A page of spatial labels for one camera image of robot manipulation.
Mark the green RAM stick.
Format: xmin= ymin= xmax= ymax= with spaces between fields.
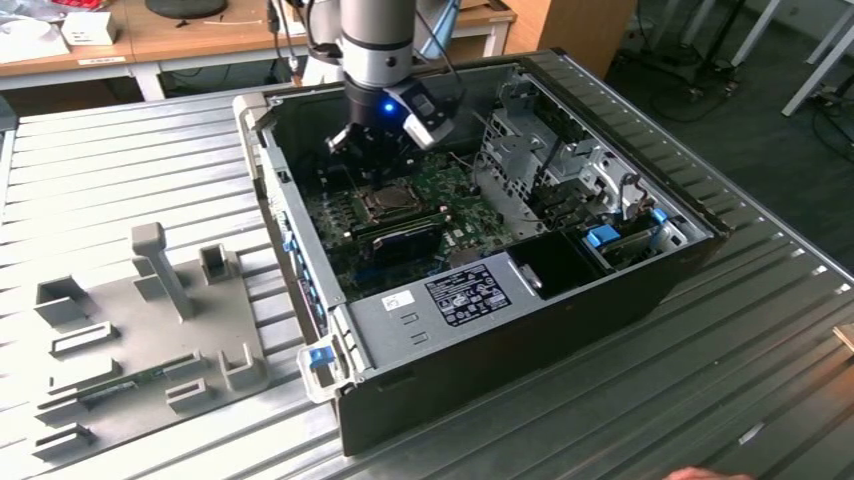
xmin=74 ymin=366 xmax=168 ymax=403
xmin=347 ymin=212 xmax=447 ymax=240

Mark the black grey PC case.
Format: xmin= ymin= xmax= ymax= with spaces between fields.
xmin=231 ymin=48 xmax=733 ymax=457

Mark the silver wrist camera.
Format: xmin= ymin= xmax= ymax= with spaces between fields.
xmin=385 ymin=79 xmax=458 ymax=150

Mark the white cardboard box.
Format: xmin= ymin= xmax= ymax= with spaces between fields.
xmin=59 ymin=11 xmax=120 ymax=47

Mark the grey parts rack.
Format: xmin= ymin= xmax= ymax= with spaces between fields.
xmin=30 ymin=221 xmax=274 ymax=462

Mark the black round pad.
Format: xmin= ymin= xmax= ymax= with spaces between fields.
xmin=144 ymin=0 xmax=230 ymax=19

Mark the black hanging cable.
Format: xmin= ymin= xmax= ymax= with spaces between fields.
xmin=266 ymin=0 xmax=306 ymax=85

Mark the wooden cabinet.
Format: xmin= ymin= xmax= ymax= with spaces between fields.
xmin=533 ymin=0 xmax=639 ymax=80

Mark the grey power supply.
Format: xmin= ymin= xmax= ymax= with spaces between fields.
xmin=340 ymin=252 xmax=541 ymax=384

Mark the white table frame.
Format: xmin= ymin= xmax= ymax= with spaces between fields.
xmin=729 ymin=0 xmax=783 ymax=67
xmin=779 ymin=0 xmax=854 ymax=117

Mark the green motherboard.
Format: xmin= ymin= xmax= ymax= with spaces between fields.
xmin=303 ymin=149 xmax=513 ymax=301

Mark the black graphics card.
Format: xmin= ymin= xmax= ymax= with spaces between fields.
xmin=368 ymin=225 xmax=447 ymax=267

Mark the hard disk in blue carrier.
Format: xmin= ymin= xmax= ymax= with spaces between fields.
xmin=578 ymin=223 xmax=669 ymax=269

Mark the CPU socket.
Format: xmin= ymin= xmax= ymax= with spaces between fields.
xmin=356 ymin=182 xmax=423 ymax=217

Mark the white plastic bag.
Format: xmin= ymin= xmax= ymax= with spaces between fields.
xmin=0 ymin=13 xmax=67 ymax=65

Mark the metal socket cover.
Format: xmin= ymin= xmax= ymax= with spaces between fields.
xmin=362 ymin=184 xmax=417 ymax=215

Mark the wooden desk white frame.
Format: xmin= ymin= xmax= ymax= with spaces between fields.
xmin=123 ymin=0 xmax=519 ymax=76
xmin=0 ymin=0 xmax=167 ymax=101

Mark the black wheeled stand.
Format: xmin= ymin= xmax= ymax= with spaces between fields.
xmin=691 ymin=0 xmax=743 ymax=97

